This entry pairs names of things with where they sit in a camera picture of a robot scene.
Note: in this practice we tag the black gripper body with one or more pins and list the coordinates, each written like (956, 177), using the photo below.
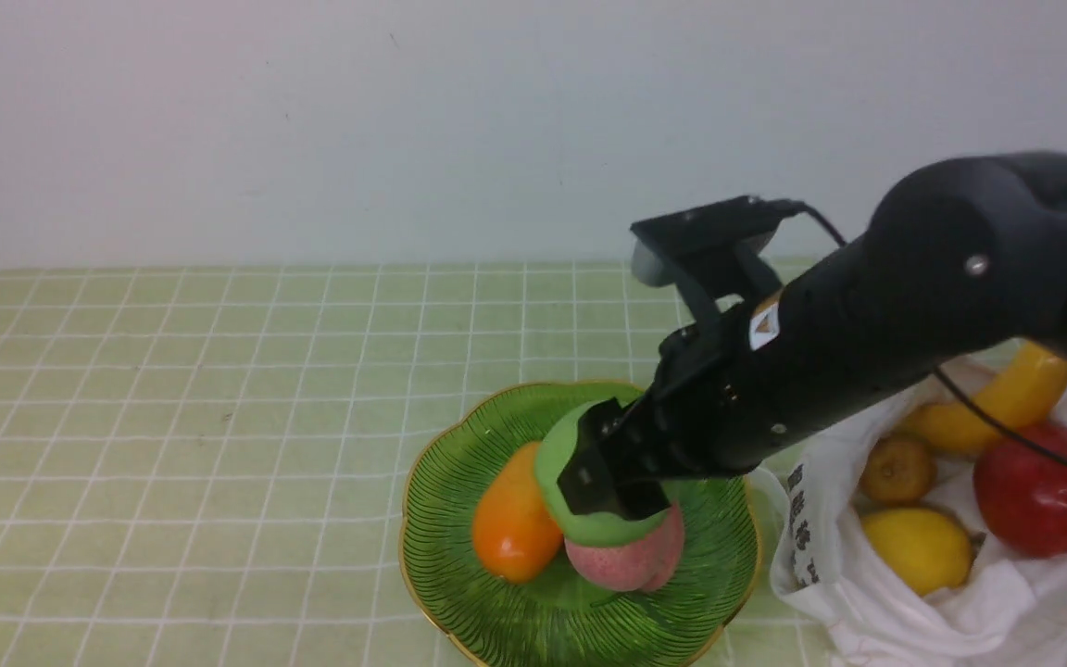
(727, 398)

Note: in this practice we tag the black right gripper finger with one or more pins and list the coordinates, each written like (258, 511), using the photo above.
(638, 499)

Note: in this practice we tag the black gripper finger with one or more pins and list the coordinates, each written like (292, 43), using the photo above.
(585, 481)

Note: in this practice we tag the green round fruit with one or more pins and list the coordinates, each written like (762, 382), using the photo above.
(598, 530)

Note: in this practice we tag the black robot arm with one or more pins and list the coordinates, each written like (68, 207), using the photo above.
(961, 255)

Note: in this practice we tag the pink peach fruit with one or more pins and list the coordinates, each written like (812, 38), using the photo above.
(642, 566)

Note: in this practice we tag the orange mango fruit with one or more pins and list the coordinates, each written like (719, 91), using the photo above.
(512, 534)

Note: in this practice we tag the small brown kiwi fruit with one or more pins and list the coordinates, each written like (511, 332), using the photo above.
(899, 470)

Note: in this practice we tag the white cloth bag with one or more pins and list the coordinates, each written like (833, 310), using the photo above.
(1011, 612)

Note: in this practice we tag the green glass plate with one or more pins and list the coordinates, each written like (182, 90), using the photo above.
(560, 619)

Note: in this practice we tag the yellow lemon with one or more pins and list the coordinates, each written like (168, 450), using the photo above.
(925, 548)

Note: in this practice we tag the yellow banana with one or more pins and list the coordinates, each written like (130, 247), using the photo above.
(1023, 393)

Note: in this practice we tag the red apple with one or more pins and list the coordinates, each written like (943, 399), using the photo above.
(1022, 497)

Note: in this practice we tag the green checkered tablecloth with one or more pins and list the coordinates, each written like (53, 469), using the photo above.
(205, 466)

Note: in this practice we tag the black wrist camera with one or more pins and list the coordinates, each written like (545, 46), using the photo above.
(708, 253)

